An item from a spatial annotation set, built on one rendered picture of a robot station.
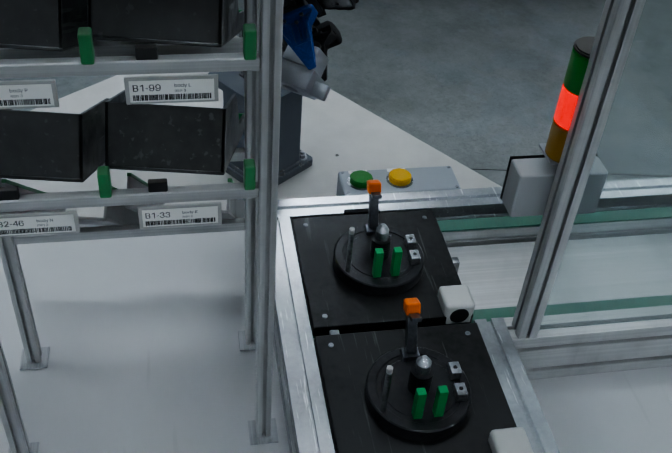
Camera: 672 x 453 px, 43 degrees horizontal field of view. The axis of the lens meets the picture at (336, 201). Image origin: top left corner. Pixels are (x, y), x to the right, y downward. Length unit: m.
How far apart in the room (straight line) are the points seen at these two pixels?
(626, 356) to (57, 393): 0.85
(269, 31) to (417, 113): 2.65
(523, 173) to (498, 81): 2.63
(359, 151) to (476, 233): 0.38
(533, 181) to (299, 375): 0.41
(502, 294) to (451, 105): 2.17
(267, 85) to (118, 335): 0.65
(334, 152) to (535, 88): 2.09
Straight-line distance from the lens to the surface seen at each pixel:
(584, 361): 1.39
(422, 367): 1.12
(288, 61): 1.15
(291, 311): 1.29
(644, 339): 1.40
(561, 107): 1.08
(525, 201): 1.15
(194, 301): 1.43
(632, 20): 1.00
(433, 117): 3.44
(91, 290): 1.47
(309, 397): 1.19
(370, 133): 1.81
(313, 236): 1.38
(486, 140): 3.36
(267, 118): 0.87
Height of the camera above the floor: 1.90
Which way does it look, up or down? 40 degrees down
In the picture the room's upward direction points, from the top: 5 degrees clockwise
